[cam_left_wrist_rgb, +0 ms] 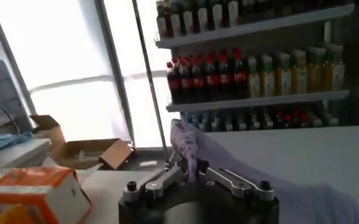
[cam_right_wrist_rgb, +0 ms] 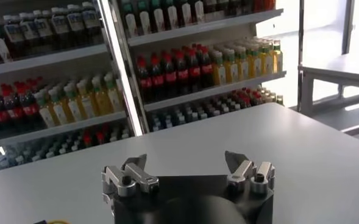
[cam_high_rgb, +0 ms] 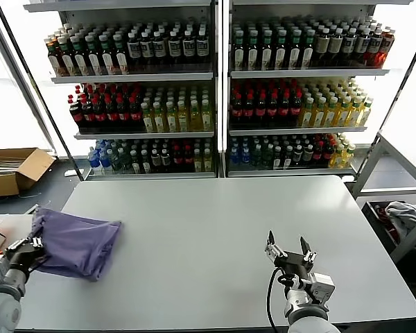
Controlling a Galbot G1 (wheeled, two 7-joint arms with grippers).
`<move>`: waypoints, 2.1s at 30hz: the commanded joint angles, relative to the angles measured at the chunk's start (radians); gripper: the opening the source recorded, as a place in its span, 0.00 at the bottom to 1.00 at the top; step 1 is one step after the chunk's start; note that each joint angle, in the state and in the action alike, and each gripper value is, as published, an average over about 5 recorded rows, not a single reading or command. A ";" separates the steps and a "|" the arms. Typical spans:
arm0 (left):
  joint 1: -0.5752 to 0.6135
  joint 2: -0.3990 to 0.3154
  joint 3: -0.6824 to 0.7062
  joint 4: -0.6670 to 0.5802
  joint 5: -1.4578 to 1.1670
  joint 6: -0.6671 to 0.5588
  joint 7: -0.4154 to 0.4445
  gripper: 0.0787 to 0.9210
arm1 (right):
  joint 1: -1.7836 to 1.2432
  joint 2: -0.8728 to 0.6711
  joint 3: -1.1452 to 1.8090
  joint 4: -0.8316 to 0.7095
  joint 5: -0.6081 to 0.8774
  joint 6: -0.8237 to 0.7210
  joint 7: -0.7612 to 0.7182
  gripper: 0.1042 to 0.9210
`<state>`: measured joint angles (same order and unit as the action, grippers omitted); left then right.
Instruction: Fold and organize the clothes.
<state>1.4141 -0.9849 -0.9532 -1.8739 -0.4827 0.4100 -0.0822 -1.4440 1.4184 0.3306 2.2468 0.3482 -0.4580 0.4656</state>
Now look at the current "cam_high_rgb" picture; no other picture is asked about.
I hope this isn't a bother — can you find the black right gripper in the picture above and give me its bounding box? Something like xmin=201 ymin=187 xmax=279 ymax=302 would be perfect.
xmin=264 ymin=230 xmax=316 ymax=278

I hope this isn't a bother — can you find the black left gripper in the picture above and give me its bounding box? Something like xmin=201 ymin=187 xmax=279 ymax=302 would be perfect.
xmin=5 ymin=237 xmax=46 ymax=273

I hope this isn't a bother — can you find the purple t-shirt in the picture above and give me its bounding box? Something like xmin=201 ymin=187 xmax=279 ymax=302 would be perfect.
xmin=31 ymin=207 xmax=122 ymax=282

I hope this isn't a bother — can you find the white side table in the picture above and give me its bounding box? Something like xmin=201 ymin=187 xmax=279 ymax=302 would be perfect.
xmin=0 ymin=214 xmax=56 ymax=264

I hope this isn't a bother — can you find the brown cardboard box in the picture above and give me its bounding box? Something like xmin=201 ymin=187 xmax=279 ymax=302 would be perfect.
xmin=0 ymin=148 xmax=58 ymax=198

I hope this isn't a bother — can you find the white packing material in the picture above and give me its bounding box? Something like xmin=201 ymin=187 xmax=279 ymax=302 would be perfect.
xmin=0 ymin=157 xmax=26 ymax=178

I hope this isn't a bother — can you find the black storage bin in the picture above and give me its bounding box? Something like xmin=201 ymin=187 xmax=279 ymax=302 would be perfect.
xmin=362 ymin=200 xmax=416 ymax=256

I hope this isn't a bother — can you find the dark green soda bottle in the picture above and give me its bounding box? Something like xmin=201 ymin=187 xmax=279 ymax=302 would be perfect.
xmin=262 ymin=144 xmax=274 ymax=170
xmin=120 ymin=149 xmax=132 ymax=173
xmin=110 ymin=149 xmax=123 ymax=174
xmin=251 ymin=145 xmax=263 ymax=170

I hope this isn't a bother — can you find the red garment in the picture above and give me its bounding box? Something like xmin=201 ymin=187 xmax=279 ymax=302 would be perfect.
xmin=374 ymin=204 xmax=401 ymax=244

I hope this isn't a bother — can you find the cola bottle red cap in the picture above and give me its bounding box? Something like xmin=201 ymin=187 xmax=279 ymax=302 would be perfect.
xmin=182 ymin=145 xmax=194 ymax=173
xmin=313 ymin=141 xmax=325 ymax=168
xmin=254 ymin=92 xmax=267 ymax=126
xmin=116 ymin=96 xmax=130 ymax=130
xmin=230 ymin=92 xmax=243 ymax=126
xmin=94 ymin=96 xmax=107 ymax=130
xmin=172 ymin=145 xmax=184 ymax=173
xmin=128 ymin=96 xmax=142 ymax=130
xmin=69 ymin=97 xmax=85 ymax=130
xmin=266 ymin=92 xmax=279 ymax=126
xmin=289 ymin=90 xmax=302 ymax=126
xmin=105 ymin=96 xmax=119 ymax=130
xmin=277 ymin=92 xmax=291 ymax=126
xmin=324 ymin=140 xmax=336 ymax=168
xmin=82 ymin=96 xmax=96 ymax=130
xmin=242 ymin=92 xmax=256 ymax=126

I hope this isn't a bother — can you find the grey white garment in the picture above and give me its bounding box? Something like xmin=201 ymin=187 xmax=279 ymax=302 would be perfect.
xmin=384 ymin=200 xmax=416 ymax=239

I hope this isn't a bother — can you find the grey metal shelf rack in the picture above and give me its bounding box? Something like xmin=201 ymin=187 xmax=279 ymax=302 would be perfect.
xmin=23 ymin=0 xmax=218 ymax=181
xmin=227 ymin=0 xmax=413 ymax=178

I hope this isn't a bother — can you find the tea bottle brown cap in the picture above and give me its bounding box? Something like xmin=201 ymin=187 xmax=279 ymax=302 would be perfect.
xmin=46 ymin=38 xmax=62 ymax=77

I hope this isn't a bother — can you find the green cap tea bottle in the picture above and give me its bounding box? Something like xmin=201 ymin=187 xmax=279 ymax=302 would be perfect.
xmin=288 ymin=29 xmax=302 ymax=70
xmin=58 ymin=36 xmax=74 ymax=76
xmin=71 ymin=34 xmax=87 ymax=76
xmin=260 ymin=29 xmax=274 ymax=70
xmin=232 ymin=30 xmax=246 ymax=70
xmin=85 ymin=33 xmax=101 ymax=76
xmin=112 ymin=33 xmax=129 ymax=75
xmin=98 ymin=33 xmax=114 ymax=76
xmin=302 ymin=29 xmax=315 ymax=69
xmin=246 ymin=30 xmax=260 ymax=70
xmin=274 ymin=29 xmax=288 ymax=70

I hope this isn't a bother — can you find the dark drink bottle beige label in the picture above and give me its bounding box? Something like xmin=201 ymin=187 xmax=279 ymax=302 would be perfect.
xmin=356 ymin=27 xmax=371 ymax=67
xmin=342 ymin=27 xmax=358 ymax=67
xmin=314 ymin=28 xmax=330 ymax=69
xmin=329 ymin=27 xmax=344 ymax=67

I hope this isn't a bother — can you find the dark drink bottle white label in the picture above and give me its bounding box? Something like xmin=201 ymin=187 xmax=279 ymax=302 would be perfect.
xmin=152 ymin=30 xmax=167 ymax=71
xmin=139 ymin=31 xmax=154 ymax=72
xmin=126 ymin=31 xmax=141 ymax=72
xmin=167 ymin=29 xmax=182 ymax=70
xmin=195 ymin=28 xmax=209 ymax=70
xmin=182 ymin=29 xmax=196 ymax=70

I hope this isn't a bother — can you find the red drink bottle white label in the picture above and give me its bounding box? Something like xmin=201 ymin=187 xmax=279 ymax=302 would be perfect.
xmin=367 ymin=27 xmax=384 ymax=69

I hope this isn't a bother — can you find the orange red drink bottle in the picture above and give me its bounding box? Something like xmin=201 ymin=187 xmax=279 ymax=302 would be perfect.
xmin=379 ymin=29 xmax=396 ymax=69

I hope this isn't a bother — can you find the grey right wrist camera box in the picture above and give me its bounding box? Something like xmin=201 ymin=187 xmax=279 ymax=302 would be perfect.
xmin=310 ymin=272 xmax=336 ymax=306

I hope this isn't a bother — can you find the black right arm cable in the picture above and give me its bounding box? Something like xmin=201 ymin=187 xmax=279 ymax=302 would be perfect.
xmin=266 ymin=266 xmax=286 ymax=330

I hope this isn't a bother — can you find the grey metal frame table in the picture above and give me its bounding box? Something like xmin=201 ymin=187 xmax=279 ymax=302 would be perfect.
xmin=349 ymin=130 xmax=416 ymax=264

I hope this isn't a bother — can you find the dark metal frame pole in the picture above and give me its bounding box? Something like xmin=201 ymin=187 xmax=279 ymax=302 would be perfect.
xmin=0 ymin=0 xmax=86 ymax=181
xmin=379 ymin=33 xmax=416 ymax=139

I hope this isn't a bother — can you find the grey window frame post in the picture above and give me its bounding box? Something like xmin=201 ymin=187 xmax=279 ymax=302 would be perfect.
xmin=0 ymin=6 xmax=58 ymax=159

